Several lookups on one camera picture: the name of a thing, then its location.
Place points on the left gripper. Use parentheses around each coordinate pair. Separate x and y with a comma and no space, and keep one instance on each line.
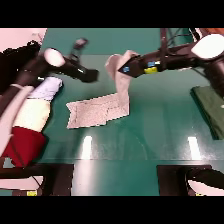
(89,75)

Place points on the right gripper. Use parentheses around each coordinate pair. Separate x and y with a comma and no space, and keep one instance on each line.
(131,67)

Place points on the light grey garment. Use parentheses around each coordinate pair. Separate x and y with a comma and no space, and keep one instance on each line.
(96,111)

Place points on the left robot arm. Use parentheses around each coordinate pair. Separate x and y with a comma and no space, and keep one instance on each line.
(53,57)

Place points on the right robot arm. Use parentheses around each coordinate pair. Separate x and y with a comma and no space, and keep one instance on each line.
(209,46)

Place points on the lavender garment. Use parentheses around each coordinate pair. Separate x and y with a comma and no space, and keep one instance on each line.
(46,88)

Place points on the cream garment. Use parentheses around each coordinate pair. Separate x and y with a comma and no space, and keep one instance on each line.
(33,115)

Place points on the black garment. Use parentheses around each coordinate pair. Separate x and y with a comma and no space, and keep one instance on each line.
(15,65)

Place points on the red garment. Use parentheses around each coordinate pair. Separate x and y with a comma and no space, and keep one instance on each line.
(25,145)

